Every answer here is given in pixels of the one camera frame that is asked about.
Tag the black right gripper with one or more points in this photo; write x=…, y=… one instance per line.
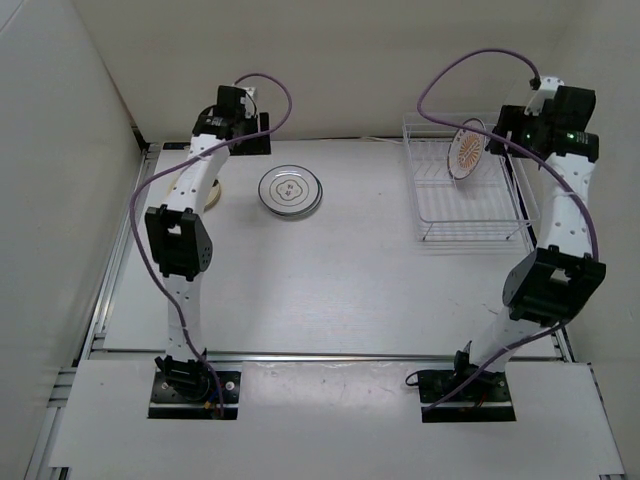
x=512, y=118

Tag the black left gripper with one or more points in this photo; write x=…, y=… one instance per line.
x=259, y=146

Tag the orange patterned plate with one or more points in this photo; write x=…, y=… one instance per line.
x=466, y=149

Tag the white blue-rimmed plate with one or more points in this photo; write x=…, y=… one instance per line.
x=293, y=193
x=268, y=176

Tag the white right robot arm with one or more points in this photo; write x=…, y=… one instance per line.
x=552, y=284

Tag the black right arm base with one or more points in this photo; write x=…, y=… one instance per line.
x=446, y=396

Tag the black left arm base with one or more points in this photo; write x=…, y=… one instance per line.
x=188, y=391

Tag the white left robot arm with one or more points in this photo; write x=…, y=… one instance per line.
x=180, y=244

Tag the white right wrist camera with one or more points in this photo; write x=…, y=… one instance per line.
x=546, y=90

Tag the white wire dish rack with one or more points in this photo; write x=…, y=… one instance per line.
x=493, y=206

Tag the aluminium rail frame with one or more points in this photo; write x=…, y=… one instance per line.
x=325, y=314

